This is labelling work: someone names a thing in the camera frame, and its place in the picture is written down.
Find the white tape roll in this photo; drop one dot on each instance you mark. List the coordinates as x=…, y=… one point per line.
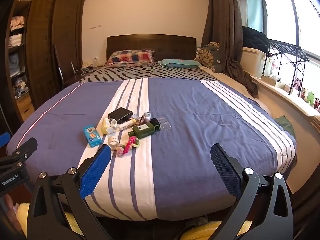
x=113, y=142

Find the brown curtain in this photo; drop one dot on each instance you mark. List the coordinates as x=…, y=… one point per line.
x=224, y=26

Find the dark wooden headboard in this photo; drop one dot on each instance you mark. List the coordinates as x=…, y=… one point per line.
x=164, y=46

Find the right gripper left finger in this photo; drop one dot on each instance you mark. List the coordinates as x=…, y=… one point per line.
x=46, y=217

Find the black box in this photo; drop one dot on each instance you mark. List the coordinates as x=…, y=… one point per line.
x=120, y=115

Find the dark wooden wardrobe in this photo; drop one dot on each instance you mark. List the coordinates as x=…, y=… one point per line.
x=46, y=35

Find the blue wet wipes pack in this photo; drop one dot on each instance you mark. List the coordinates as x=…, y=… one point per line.
x=92, y=136

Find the black cylinder cap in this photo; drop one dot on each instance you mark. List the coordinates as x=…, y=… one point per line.
x=156, y=124

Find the pink knitted toy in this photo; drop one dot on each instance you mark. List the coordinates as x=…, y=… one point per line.
x=133, y=142

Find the zebra pattern bed sheet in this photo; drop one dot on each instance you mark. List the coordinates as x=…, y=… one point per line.
x=108, y=74

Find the dark green bottle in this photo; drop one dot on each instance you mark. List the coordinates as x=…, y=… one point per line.
x=142, y=131

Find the clear plastic packaging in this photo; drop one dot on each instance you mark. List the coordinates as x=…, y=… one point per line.
x=164, y=124

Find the black metal rack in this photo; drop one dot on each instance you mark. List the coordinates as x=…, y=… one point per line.
x=286, y=53

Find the white storage box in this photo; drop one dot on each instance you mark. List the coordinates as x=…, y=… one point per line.
x=252, y=61

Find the brown patterned cushion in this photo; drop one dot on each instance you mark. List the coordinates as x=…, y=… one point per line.
x=209, y=56

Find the brown striped ribbon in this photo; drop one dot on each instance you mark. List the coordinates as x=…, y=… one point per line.
x=146, y=117

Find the yellow lotion bottle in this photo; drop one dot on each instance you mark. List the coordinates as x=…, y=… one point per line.
x=106, y=127

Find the teal pillow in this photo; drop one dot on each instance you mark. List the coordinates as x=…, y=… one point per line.
x=175, y=63

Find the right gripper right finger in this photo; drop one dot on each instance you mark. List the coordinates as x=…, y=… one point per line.
x=262, y=209

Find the blue striped bed cover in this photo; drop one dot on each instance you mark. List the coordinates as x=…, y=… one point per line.
x=170, y=175

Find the plaid red blue pillow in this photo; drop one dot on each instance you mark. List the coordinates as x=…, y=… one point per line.
x=131, y=58

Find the white tube yellow cap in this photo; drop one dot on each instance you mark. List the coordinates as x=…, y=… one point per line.
x=127, y=124

